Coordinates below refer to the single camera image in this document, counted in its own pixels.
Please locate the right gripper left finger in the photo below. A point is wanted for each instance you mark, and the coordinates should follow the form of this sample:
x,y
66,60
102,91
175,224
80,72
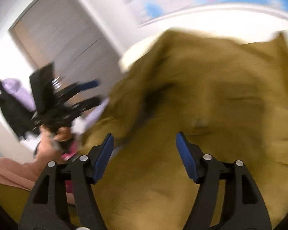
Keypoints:
x,y
60,185

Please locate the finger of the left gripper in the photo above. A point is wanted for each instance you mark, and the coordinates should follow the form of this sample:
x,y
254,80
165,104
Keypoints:
x,y
86,104
81,88

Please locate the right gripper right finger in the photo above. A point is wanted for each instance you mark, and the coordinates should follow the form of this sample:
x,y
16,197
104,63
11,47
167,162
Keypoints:
x,y
227,198

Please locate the olive green jacket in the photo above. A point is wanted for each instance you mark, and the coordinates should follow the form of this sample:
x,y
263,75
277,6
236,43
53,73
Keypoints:
x,y
230,99

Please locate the lilac and black hanging clothes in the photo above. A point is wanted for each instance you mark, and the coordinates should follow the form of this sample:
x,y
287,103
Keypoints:
x,y
17,107

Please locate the person's left hand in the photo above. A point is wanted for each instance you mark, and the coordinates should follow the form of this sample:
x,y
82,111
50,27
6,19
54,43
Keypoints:
x,y
49,147

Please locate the pink fleece sleeve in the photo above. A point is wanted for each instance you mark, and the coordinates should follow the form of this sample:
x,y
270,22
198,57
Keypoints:
x,y
17,179

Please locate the grey wardrobe door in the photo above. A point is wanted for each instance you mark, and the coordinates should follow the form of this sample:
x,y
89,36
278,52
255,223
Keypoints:
x,y
61,32

